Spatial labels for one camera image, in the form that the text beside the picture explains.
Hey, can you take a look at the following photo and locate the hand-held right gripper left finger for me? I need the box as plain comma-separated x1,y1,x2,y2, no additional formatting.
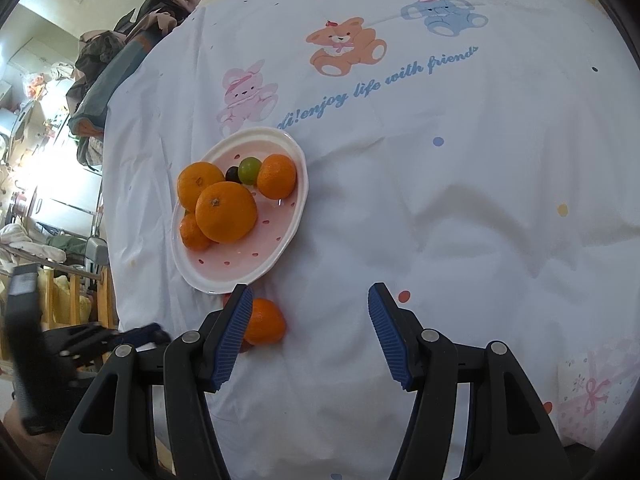
47,283,254,480

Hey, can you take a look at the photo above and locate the small mandarin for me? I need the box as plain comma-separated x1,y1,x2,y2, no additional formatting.
179,212,213,252
256,153,298,200
243,298,287,346

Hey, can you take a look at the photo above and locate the pink strawberry-shaped bowl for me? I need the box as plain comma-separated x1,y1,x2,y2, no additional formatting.
171,126,308,295

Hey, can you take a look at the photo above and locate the plastic bag with orange contents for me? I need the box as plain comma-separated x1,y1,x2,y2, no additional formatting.
22,72,53,101

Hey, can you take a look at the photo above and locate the large orange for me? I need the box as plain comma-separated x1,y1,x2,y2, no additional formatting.
195,181,259,244
177,161,227,212

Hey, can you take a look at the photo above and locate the yellow wooden chair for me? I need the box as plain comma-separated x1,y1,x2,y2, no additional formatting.
30,265,118,361

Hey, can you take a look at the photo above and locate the pink ribbon gift box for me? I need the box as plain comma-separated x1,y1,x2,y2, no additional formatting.
556,332,640,448

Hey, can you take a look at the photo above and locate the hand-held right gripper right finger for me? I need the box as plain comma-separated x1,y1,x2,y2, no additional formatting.
367,282,568,480

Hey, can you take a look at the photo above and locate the grey metal stool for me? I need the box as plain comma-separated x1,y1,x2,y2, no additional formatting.
82,237,110,273

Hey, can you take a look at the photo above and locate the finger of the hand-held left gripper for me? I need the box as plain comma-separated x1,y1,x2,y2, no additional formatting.
117,323,169,349
45,322,121,358

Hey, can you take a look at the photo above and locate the dark clothes pile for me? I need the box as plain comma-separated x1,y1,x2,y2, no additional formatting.
75,0,168,106

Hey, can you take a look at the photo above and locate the white cartoon-animal printed blanket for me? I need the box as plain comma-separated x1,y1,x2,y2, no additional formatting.
102,0,640,480

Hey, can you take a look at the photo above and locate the green lime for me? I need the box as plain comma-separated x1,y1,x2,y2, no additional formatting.
237,157,263,185

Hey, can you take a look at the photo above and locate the grey-blue cushion with orange trim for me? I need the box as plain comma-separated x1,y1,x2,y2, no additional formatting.
67,30,168,138

